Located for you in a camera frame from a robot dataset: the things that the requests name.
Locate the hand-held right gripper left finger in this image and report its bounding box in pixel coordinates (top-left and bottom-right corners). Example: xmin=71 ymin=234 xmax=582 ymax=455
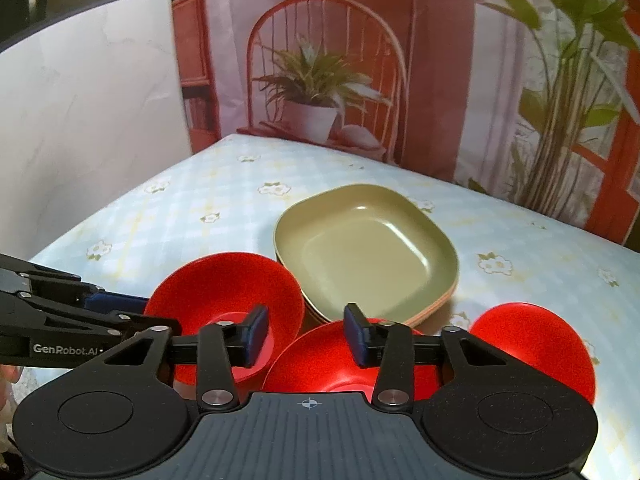
xmin=102 ymin=304 xmax=271 ymax=413

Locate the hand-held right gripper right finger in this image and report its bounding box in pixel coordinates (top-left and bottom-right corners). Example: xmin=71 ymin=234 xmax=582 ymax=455
xmin=344 ymin=303 xmax=498 ymax=412

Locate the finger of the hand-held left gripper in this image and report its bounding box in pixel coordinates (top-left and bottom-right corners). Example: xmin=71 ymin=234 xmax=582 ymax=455
xmin=44 ymin=310 xmax=183 ymax=343
xmin=0 ymin=254 xmax=151 ymax=315

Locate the red plastic bowl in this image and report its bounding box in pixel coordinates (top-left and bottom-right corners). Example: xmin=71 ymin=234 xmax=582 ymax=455
xmin=469 ymin=302 xmax=597 ymax=406
xmin=262 ymin=319 xmax=443 ymax=403
xmin=143 ymin=252 xmax=306 ymax=386

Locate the green square plate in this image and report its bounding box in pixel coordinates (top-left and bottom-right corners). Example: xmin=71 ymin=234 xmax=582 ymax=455
xmin=274 ymin=252 xmax=335 ymax=324
xmin=273 ymin=183 xmax=460 ymax=323

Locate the floral checked tablecloth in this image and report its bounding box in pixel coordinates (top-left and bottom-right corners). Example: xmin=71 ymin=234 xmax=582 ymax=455
xmin=29 ymin=133 xmax=640 ymax=480

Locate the printed room backdrop cloth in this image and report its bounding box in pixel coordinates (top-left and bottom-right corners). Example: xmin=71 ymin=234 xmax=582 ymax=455
xmin=170 ymin=0 xmax=640 ymax=253

